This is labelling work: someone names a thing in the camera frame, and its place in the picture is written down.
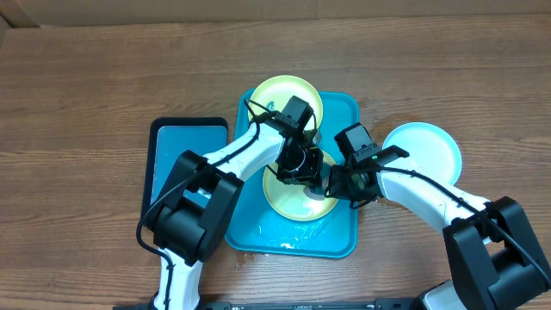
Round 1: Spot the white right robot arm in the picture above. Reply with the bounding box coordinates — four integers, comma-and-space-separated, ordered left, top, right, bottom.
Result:
325, 152, 550, 309

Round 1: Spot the turquoise plastic tray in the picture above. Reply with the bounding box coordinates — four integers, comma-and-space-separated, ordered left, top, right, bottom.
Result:
226, 91, 359, 258

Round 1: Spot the black bottom rail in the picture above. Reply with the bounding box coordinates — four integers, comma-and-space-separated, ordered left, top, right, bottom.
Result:
112, 297, 423, 310

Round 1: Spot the yellow plate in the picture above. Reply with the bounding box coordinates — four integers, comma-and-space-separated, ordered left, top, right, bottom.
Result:
263, 151, 338, 221
250, 75, 324, 130

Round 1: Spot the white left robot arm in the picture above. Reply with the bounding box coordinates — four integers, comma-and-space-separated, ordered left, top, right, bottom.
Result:
136, 120, 322, 309

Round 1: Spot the white plate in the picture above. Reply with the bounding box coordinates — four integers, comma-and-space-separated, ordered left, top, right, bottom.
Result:
383, 122, 462, 185

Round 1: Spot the orange green scrub sponge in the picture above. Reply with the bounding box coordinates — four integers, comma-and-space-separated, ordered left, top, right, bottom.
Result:
304, 185, 323, 195

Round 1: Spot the black water tray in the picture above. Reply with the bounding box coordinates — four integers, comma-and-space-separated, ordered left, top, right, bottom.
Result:
140, 117, 228, 216

